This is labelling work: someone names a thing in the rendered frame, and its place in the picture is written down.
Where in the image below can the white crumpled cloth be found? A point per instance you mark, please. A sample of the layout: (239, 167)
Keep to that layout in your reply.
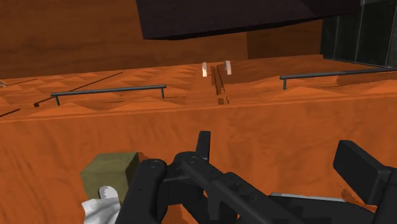
(100, 209)

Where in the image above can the dark glass door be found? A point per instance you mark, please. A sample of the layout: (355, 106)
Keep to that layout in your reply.
(359, 31)

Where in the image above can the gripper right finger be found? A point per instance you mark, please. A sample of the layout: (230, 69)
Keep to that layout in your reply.
(359, 169)

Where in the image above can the orange wooden chest of drawers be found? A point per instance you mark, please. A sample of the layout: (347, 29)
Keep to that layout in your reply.
(263, 139)

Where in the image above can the olive green box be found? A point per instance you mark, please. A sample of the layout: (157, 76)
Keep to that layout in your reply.
(107, 172)

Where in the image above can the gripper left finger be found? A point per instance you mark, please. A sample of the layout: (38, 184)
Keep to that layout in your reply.
(145, 192)

